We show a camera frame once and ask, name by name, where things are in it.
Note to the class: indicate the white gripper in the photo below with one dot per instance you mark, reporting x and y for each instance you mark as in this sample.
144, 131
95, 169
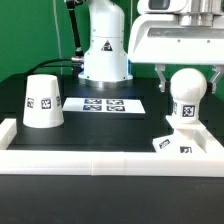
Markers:
159, 39

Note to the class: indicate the white lamp bulb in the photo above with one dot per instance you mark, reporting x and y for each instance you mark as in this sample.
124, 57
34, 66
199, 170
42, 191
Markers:
187, 88

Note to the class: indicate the white lamp base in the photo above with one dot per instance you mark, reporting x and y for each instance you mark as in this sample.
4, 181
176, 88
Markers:
187, 138

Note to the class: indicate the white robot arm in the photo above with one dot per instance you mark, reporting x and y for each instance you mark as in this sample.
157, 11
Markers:
106, 60

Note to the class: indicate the white lamp shade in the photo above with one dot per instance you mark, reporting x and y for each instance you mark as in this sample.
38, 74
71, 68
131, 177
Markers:
42, 107

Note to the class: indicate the white marker sheet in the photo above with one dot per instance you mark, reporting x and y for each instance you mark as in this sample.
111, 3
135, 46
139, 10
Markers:
100, 105

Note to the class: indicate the white U-shaped fence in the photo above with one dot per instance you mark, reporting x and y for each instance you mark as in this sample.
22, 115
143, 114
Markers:
102, 163

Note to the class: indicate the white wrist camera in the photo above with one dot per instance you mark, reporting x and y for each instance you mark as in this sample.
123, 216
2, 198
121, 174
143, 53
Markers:
160, 6

